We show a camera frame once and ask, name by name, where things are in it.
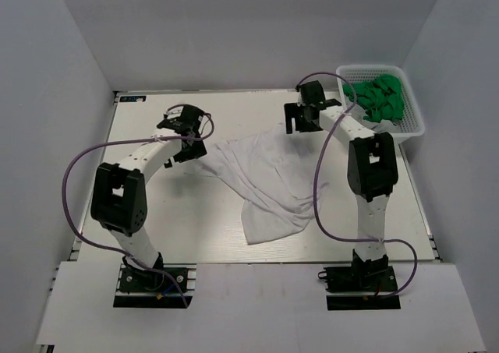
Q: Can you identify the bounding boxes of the white t shirt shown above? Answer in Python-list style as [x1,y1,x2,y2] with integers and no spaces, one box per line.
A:
[186,125,316,245]

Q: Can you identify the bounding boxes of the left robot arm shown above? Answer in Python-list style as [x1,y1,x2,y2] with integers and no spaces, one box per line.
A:
[90,104,212,290]

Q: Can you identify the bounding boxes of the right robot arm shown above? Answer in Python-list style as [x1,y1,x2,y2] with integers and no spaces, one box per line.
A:
[284,80,398,290]

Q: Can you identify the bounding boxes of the grey t shirt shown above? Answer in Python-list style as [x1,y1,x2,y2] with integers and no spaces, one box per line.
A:
[349,104,401,133]

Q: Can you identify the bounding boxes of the green t shirt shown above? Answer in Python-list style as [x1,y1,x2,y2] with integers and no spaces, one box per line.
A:
[342,74,405,123]

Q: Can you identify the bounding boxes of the blue table label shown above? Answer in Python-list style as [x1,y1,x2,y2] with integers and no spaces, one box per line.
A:
[119,95,147,103]

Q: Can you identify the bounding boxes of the white plastic basket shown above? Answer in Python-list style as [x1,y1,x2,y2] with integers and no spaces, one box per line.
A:
[336,65,425,144]

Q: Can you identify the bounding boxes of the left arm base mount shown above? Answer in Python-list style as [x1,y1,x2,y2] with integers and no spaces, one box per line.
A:
[113,264,196,309]

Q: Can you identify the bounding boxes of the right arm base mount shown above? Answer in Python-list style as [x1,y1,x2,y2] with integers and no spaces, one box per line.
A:
[317,266,401,311]

